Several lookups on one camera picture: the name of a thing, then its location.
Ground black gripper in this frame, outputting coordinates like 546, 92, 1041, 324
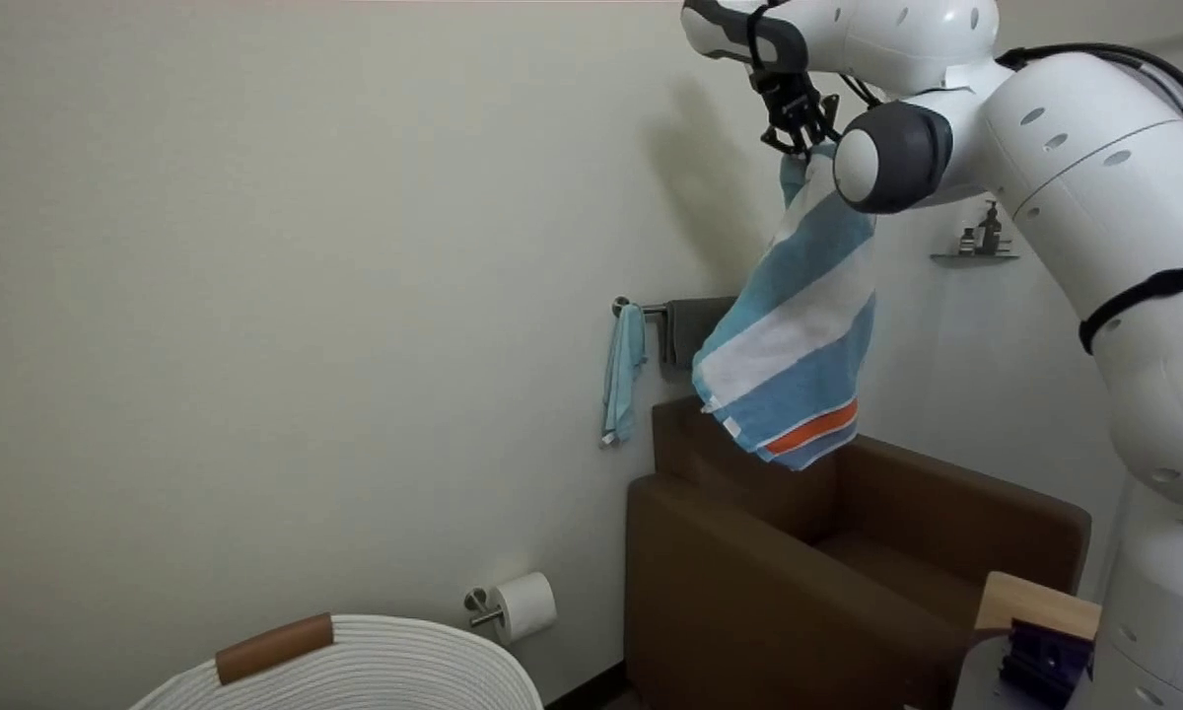
747, 4, 844, 159

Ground blue white striped towel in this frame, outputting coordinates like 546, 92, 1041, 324
685, 140, 881, 472

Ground brown armchair sofa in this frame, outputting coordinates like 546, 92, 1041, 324
623, 392, 1096, 710

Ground shower shelf with bottles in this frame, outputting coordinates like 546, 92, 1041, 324
928, 192, 1023, 268

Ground light blue hanging cloth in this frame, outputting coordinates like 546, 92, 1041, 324
601, 297, 653, 449

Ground light wooden block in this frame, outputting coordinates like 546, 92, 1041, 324
974, 566, 1103, 647

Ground white toilet paper roll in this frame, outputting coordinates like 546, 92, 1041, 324
494, 566, 563, 647

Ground chrome toilet paper holder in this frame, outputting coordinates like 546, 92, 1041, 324
461, 583, 518, 644

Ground dark purple object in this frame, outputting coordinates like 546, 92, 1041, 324
999, 618, 1096, 710

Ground chrome towel rail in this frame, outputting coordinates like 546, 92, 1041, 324
606, 290, 741, 324

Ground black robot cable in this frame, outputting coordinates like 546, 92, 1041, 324
999, 40, 1183, 151

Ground white woven basket leather handles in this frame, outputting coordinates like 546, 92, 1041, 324
122, 607, 549, 710

